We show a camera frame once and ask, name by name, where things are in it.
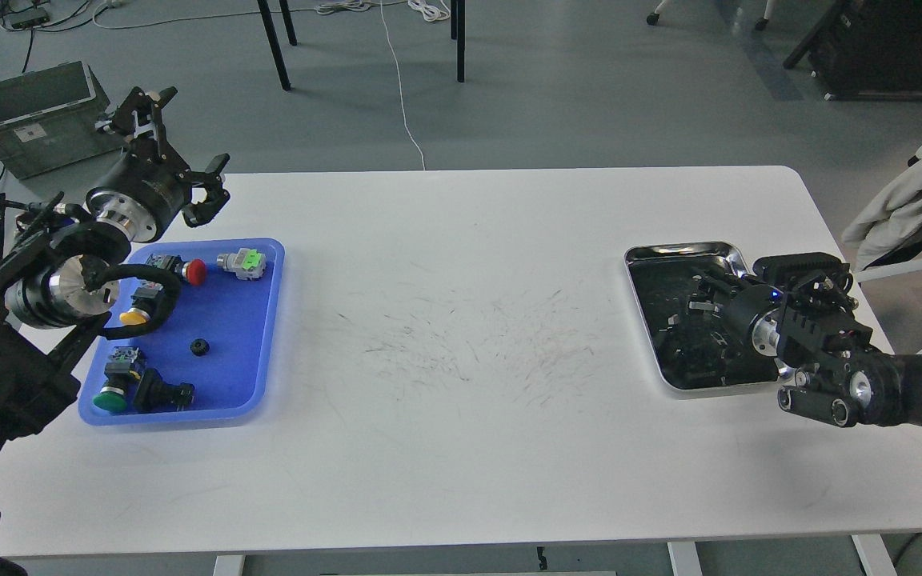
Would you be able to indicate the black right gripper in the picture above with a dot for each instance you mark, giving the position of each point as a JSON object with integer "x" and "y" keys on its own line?
{"x": 747, "y": 309}

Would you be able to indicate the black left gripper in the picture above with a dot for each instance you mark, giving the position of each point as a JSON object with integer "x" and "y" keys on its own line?
{"x": 140, "y": 192}

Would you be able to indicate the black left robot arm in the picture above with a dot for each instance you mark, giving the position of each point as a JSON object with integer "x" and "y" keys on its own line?
{"x": 66, "y": 281}

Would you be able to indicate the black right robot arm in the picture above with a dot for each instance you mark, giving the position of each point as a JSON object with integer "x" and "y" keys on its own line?
{"x": 791, "y": 318}

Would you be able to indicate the silver metal tray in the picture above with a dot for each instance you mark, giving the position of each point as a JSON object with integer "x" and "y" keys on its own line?
{"x": 660, "y": 277}

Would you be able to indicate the blue plastic tray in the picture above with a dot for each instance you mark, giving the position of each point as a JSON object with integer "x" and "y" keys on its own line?
{"x": 236, "y": 317}

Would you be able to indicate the grey plastic crate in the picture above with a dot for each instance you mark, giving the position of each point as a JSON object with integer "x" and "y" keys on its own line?
{"x": 48, "y": 117}

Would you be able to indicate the black table leg left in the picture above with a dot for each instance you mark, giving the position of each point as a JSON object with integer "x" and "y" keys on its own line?
{"x": 269, "y": 27}

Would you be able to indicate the black table leg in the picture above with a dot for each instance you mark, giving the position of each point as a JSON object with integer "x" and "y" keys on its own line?
{"x": 458, "y": 35}
{"x": 269, "y": 27}

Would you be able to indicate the beige cloth on chair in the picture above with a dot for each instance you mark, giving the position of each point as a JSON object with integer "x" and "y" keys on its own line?
{"x": 889, "y": 229}

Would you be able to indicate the black table leg right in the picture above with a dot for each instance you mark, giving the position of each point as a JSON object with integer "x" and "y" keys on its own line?
{"x": 458, "y": 35}

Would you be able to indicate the black equipment case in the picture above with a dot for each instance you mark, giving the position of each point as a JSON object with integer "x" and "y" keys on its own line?
{"x": 866, "y": 50}

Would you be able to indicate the red push button switch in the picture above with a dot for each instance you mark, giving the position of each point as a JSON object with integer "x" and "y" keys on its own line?
{"x": 192, "y": 272}

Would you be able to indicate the green grey switch module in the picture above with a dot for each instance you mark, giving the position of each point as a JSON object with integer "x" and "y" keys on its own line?
{"x": 247, "y": 264}

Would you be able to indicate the yellow push button switch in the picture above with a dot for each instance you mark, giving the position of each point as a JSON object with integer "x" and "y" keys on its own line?
{"x": 143, "y": 306}

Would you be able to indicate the green push button switch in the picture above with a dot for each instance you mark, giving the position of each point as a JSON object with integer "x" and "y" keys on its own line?
{"x": 124, "y": 370}

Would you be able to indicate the black selector switch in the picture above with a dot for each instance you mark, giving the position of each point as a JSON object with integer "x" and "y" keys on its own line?
{"x": 154, "y": 393}

